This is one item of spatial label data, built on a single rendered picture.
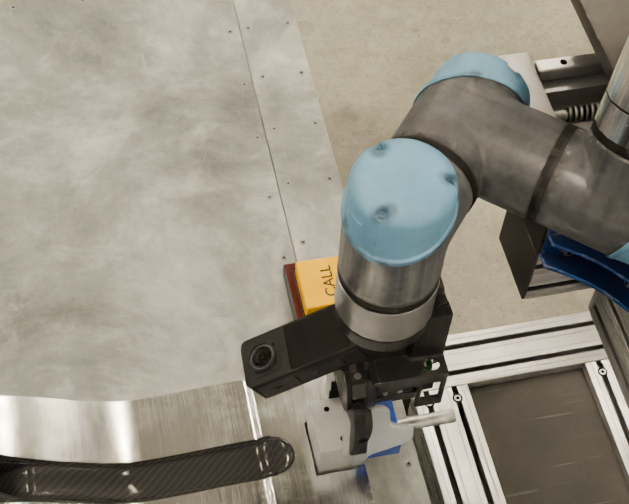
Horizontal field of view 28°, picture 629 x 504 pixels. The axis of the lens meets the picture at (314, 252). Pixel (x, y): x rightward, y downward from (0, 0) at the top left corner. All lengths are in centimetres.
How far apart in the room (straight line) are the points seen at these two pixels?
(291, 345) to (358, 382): 6
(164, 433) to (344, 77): 155
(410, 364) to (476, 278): 135
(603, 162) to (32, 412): 55
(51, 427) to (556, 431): 101
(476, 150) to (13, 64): 80
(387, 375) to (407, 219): 21
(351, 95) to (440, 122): 170
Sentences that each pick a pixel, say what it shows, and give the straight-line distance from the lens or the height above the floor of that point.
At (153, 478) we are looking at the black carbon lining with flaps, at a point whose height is 88.
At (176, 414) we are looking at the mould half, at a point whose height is 88.
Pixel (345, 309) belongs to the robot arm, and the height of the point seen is 115.
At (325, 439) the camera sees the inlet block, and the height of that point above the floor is 93.
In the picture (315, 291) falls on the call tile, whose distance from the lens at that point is 129.
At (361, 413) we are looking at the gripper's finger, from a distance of 100.
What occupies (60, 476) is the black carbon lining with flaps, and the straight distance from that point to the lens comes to 113.
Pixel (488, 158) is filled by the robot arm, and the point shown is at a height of 125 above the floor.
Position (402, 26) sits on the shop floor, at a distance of 273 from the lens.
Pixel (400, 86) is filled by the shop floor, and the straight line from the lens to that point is 261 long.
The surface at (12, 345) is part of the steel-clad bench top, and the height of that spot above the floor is 80.
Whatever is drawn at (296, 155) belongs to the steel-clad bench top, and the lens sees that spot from 144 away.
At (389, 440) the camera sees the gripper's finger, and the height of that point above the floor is 96.
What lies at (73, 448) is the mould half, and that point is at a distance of 114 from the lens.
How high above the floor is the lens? 192
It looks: 55 degrees down
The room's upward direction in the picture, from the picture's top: 4 degrees clockwise
